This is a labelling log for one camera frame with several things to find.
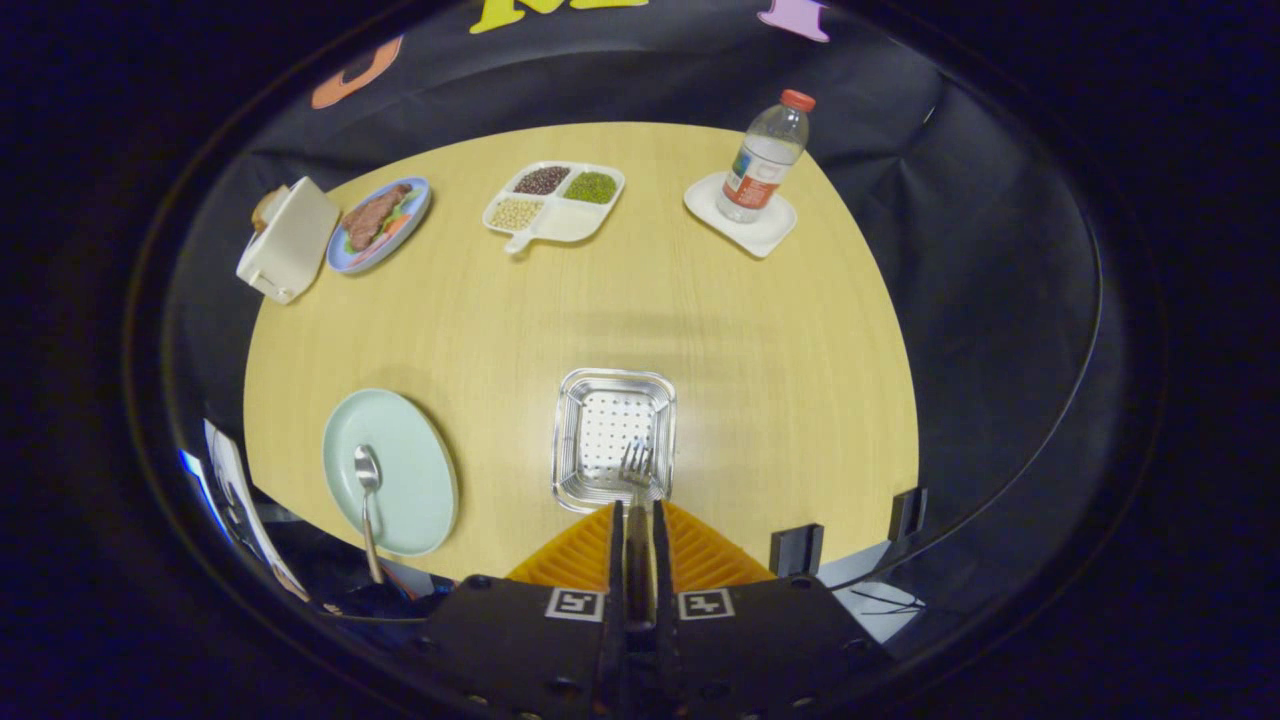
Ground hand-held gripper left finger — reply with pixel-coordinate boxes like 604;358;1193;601
425;500;628;720

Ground pile of pale soybeans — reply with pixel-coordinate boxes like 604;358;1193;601
490;197;545;232

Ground black table clamp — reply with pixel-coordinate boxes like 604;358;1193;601
889;487;928;543
769;523;825;578

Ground black backdrop cloth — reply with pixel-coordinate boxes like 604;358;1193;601
165;0;1101;641

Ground fork with wooden handle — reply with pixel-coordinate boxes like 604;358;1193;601
618;440;656;631

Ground white side stand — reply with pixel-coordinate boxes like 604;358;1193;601
203;418;311;603

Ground blue plate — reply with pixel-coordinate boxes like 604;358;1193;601
326;177;433;275

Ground clear water bottle red cap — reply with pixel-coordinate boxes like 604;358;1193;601
716;89;816;224

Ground spoon with wooden handle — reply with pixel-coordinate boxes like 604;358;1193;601
353;444;386;585

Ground pile of green beans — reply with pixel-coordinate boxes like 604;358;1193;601
563;171;618;205

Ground perforated metal basket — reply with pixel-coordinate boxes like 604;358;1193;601
551;367;678;515

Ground white divided dish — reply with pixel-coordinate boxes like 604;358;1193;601
482;161;627;255

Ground brown steak slice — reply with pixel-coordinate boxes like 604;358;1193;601
342;183;413;251

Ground white square coaster tray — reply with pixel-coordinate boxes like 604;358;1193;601
683;171;798;259

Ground pale green plate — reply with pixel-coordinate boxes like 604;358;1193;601
321;388;460;558

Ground white toaster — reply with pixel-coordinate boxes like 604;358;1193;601
236;176;341;305

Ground toasted bread slice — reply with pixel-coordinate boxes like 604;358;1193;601
251;185;291;233

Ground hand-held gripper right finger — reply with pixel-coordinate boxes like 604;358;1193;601
652;500;891;720

